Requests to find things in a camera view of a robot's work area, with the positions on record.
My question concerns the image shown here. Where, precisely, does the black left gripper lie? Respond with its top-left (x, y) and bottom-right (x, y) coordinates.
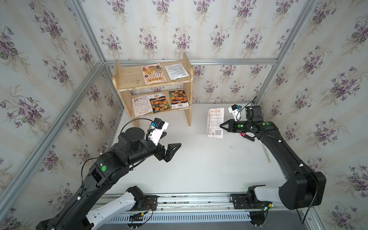
top-left (125, 131), bottom-right (182, 167)

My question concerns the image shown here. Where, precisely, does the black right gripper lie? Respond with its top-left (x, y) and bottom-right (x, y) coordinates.
top-left (219, 119), bottom-right (253, 133)

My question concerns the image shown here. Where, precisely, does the pink white seed packet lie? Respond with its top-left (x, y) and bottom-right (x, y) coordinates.
top-left (207, 108), bottom-right (224, 139)

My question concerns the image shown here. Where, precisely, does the orange flower seed packet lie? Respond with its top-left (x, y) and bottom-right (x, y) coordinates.
top-left (169, 90), bottom-right (189, 109)

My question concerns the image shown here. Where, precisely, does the colourful cartoon seed packet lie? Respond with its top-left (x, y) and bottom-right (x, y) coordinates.
top-left (141, 63), bottom-right (167, 85)

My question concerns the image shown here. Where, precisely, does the white printed seed packet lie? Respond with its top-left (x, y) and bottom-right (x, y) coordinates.
top-left (165, 63), bottom-right (189, 81)

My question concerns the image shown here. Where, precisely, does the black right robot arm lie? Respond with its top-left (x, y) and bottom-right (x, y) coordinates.
top-left (220, 104), bottom-right (326, 210)

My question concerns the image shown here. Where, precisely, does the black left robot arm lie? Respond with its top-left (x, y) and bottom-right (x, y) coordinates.
top-left (36, 118), bottom-right (182, 230)

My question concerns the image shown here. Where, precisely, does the orange marigold seed packet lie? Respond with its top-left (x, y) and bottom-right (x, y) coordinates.
top-left (148, 93), bottom-right (171, 113)

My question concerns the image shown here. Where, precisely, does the white text seed packet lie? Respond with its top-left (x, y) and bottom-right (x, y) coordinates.
top-left (132, 95), bottom-right (153, 117)

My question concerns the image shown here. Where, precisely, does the wooden two-tier shelf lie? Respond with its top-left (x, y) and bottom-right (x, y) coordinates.
top-left (112, 53), bottom-right (194, 127)

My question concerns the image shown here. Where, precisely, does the wooden ruler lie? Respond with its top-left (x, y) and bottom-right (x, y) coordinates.
top-left (262, 144), bottom-right (271, 163)

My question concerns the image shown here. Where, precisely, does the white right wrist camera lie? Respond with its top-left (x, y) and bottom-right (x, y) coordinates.
top-left (228, 104), bottom-right (242, 121)

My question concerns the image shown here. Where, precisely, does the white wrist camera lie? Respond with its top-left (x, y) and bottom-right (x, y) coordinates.
top-left (228, 104), bottom-right (242, 121)
top-left (146, 118), bottom-right (169, 146)

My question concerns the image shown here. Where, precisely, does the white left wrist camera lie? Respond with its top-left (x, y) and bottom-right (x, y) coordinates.
top-left (146, 118), bottom-right (169, 146)

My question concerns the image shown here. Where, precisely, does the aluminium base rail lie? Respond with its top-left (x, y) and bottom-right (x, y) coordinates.
top-left (83, 192), bottom-right (317, 225)

